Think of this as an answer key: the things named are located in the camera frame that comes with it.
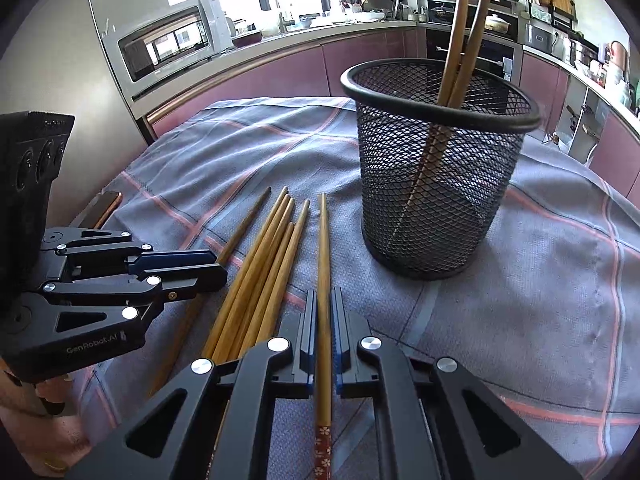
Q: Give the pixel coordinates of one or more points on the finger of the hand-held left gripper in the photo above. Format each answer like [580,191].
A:
[175,258]
[200,280]

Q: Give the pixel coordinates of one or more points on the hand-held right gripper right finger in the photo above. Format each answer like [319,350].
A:
[337,330]

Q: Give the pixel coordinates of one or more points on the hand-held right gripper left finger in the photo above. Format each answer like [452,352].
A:
[313,327]

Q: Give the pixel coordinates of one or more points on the wooden chopstick red floral end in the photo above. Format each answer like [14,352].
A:
[323,260]

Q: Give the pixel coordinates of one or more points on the bunch of wooden chopsticks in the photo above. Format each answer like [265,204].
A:
[245,225]

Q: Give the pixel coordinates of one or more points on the black mesh utensil holder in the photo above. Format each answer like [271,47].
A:
[425,200]

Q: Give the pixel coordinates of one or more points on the person's left hand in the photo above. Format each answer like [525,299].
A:
[30,395]

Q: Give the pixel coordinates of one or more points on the brown smartphone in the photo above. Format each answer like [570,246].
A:
[102,208]

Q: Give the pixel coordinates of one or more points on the blue checked cloth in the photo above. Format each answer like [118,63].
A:
[525,285]

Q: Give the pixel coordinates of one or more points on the silver microwave oven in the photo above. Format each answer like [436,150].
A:
[165,45]

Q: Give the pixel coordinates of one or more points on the mauve kitchen base cabinets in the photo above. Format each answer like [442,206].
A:
[280,75]

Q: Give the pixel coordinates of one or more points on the white kitchen countertop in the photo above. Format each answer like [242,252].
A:
[350,24]

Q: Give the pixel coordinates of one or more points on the black built-in oven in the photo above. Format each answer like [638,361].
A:
[500,60]

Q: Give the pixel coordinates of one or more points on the black wok with lid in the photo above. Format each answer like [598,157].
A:
[442,11]

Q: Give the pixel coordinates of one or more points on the white casserole pot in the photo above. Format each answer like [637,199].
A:
[497,22]

